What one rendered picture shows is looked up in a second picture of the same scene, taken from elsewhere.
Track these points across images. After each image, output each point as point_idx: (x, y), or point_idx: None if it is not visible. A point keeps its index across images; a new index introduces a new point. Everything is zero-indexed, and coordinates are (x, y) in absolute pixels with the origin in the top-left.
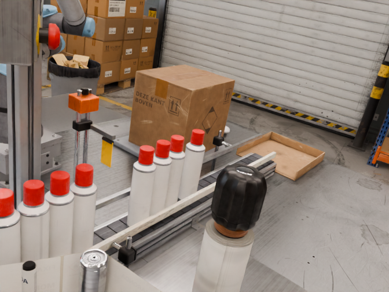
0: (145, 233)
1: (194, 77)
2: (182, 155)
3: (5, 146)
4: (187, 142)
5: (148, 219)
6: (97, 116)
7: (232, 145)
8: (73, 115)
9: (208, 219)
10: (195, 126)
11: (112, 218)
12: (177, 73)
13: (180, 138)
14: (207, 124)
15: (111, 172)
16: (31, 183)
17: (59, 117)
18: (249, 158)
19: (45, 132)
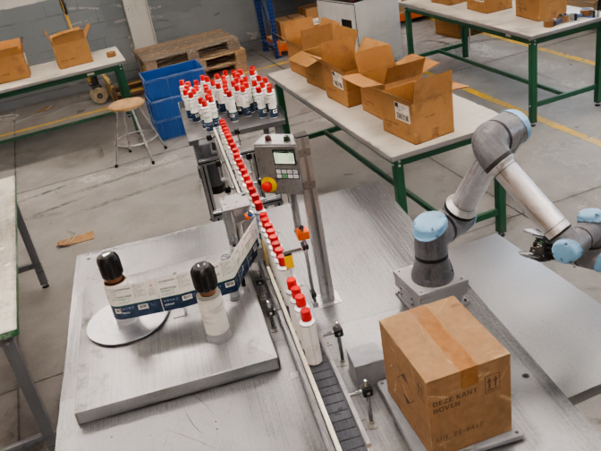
0: (289, 329)
1: (429, 338)
2: (295, 308)
3: (407, 271)
4: (388, 376)
5: (289, 322)
6: (564, 365)
7: (347, 393)
8: (566, 344)
9: (299, 385)
10: (391, 368)
11: (333, 335)
12: (450, 327)
13: (296, 296)
14: (404, 390)
15: None
16: (275, 242)
17: (554, 333)
18: (361, 448)
19: (430, 288)
